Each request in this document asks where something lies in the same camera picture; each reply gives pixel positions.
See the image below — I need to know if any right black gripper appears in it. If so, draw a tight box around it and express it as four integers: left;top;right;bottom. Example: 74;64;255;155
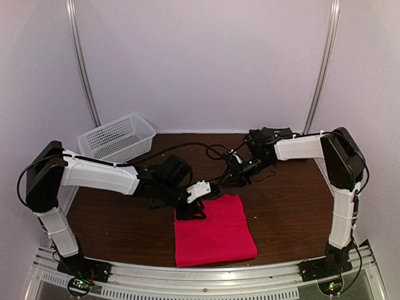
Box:
218;155;273;189

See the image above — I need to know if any red garment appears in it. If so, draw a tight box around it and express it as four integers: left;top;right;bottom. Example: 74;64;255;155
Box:
174;194;258;268

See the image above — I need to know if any black pinstriped shirt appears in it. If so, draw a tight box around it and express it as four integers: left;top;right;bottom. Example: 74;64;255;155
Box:
261;127;294;139

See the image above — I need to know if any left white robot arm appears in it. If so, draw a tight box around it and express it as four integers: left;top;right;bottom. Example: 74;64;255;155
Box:
16;141;211;278

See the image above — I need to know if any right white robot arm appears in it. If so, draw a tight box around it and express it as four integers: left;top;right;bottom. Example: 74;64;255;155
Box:
218;127;366;249

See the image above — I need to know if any white plastic laundry basket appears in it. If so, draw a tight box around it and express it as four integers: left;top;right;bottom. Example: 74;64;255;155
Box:
77;114;156;163

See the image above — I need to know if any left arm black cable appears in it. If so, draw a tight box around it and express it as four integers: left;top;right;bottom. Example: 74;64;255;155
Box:
17;142;226;213

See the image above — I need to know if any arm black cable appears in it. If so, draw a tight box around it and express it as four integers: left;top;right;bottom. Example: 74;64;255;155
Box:
17;142;226;213
206;140;251;161

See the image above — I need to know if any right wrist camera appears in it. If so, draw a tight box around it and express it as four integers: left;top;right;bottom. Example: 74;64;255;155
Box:
224;127;278;169

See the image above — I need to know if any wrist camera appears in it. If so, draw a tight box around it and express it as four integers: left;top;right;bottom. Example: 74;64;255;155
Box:
224;127;278;169
161;154;221;204

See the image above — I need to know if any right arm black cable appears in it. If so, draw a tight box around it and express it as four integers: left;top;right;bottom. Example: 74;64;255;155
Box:
206;140;251;161

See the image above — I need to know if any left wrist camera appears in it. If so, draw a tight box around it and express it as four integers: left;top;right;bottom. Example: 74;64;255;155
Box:
161;154;221;204

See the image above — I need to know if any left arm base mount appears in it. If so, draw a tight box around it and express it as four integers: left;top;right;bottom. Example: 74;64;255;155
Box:
52;244;111;299

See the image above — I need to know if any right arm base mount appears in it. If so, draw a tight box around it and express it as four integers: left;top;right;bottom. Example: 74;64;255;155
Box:
297;237;363;298

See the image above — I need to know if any right aluminium corner post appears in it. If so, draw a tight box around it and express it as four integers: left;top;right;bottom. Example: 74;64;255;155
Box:
303;0;341;134

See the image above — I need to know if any aluminium corner post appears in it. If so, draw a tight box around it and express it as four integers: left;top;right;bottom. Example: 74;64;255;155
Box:
303;0;341;134
65;0;101;127

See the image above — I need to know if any left aluminium corner post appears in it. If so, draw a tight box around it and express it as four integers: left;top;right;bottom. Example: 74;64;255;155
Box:
65;0;101;127

